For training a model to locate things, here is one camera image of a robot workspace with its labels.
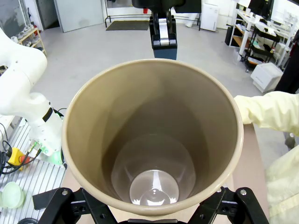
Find white air purifier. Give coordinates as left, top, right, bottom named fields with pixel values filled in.
left=200, top=2, right=221, bottom=31

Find person's left forearm yellow sleeve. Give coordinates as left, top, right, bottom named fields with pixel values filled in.
left=233, top=91, right=299, bottom=136

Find black wire cart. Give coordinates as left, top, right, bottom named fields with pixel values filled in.
left=242, top=25, right=281, bottom=68

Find wooden shelf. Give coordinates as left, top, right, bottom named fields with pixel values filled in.
left=10, top=27, right=47, bottom=56

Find grey door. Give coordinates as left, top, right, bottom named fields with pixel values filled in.
left=54, top=0, right=105, bottom=33

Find tall tan cup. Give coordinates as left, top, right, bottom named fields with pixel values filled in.
left=62, top=58, right=244, bottom=217

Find yellow emergency stop button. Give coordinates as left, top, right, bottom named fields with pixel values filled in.
left=7, top=147, right=31, bottom=172

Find standing person dark clothes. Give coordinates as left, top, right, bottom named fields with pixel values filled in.
left=274, top=30, right=299, bottom=95

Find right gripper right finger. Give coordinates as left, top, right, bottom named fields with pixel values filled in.
left=186, top=186, right=269, bottom=224

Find person in yellow gown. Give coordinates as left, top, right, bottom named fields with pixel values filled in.
left=233, top=91, right=299, bottom=224

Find white shelving rack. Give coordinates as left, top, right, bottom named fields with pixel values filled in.
left=230, top=0, right=299, bottom=70

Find black flat plate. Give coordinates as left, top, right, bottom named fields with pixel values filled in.
left=32, top=191, right=57, bottom=211

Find black computer monitor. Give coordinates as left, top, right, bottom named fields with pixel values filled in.
left=247, top=0, right=275, bottom=19

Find white box appliance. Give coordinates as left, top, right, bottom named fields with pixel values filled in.
left=250, top=62, right=284, bottom=93

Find black panel on frame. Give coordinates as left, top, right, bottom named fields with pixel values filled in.
left=104, top=0, right=202, bottom=31

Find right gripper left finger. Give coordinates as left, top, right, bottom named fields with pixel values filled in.
left=37, top=186, right=117, bottom=224

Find dark floor mat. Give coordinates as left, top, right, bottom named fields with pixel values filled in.
left=106, top=20, right=150, bottom=31

